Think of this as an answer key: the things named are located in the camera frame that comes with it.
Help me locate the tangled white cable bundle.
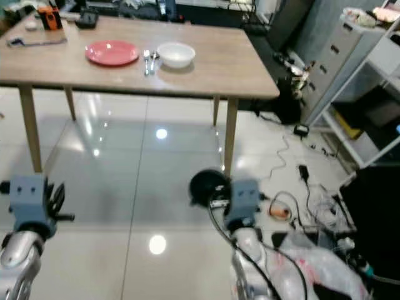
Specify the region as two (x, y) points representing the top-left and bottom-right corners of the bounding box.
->
(309, 186), (351, 233)

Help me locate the white shelf unit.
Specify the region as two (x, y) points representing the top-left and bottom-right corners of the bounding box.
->
(322, 19), (400, 168)

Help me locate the dark grey cup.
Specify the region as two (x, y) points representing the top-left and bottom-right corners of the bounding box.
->
(189, 169), (232, 208)

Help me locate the metal fork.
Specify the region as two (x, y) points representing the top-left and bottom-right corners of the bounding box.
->
(142, 50), (151, 77)

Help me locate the long grey tool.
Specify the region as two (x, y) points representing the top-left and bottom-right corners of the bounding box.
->
(6, 36), (67, 49)

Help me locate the clear bag with red print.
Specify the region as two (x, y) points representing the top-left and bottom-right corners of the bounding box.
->
(272, 230), (373, 300)

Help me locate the small black box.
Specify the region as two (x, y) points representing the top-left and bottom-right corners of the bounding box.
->
(75, 11), (99, 29)

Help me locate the orange and black device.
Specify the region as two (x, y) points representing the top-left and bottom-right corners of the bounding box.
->
(37, 5), (64, 31)

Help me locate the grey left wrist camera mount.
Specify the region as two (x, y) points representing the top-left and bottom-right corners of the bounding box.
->
(9, 174), (53, 234)

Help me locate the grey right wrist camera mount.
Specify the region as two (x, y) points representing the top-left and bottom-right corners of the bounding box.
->
(224, 179), (263, 229)

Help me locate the pink plate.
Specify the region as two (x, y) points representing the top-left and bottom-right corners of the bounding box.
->
(85, 40), (139, 67)

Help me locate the grey drawer cabinet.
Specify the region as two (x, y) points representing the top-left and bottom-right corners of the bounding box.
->
(300, 7), (379, 126)

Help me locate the light wooden table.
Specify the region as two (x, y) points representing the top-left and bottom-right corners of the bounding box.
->
(0, 14), (281, 174)

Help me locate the white bowl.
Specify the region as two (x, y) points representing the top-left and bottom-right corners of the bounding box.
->
(156, 41), (196, 69)

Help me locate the small orange round object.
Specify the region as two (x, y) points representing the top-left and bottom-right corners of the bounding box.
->
(269, 206), (289, 220)

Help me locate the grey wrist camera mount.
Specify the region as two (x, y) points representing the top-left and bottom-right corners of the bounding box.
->
(9, 174), (53, 234)
(224, 179), (263, 229)

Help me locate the large black case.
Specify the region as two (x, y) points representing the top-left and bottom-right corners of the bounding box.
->
(339, 164), (400, 276)

